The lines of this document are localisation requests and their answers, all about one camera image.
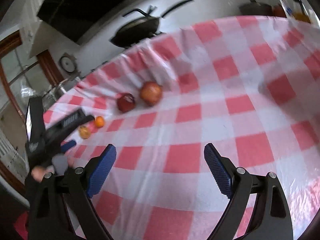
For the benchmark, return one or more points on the black cooking pot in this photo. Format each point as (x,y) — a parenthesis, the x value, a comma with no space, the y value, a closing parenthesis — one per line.
(255,8)

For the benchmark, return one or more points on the red white checkered tablecloth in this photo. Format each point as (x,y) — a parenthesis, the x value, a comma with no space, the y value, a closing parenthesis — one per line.
(248,85)

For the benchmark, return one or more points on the wooden glass door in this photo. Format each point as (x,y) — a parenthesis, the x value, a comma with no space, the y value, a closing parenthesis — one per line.
(20,72)

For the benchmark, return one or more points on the large pomegranate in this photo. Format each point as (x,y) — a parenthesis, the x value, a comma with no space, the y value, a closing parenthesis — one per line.
(151,93)

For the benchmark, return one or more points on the black frying pan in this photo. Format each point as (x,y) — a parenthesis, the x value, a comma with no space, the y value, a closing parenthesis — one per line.
(143,27)

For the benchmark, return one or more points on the black range hood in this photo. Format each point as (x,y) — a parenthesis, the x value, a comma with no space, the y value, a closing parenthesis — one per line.
(80,20)

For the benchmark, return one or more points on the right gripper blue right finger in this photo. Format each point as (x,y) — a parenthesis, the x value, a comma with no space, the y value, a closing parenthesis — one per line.
(220,169)

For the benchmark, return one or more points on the round wall gauge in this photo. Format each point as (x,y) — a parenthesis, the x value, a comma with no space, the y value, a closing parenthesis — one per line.
(68,63)

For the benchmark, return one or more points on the dark red apple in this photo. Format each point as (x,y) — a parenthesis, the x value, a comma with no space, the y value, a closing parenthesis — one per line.
(126,102)

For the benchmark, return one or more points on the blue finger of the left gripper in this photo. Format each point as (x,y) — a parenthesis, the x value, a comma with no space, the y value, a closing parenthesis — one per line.
(67,146)

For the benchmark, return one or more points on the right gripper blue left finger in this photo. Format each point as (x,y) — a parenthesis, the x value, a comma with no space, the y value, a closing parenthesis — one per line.
(98,168)

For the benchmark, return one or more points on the left hand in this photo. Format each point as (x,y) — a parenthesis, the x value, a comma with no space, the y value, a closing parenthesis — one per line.
(59,165)

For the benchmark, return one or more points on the small yellow striped melon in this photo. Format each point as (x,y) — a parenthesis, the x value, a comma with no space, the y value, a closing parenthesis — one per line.
(84,132)

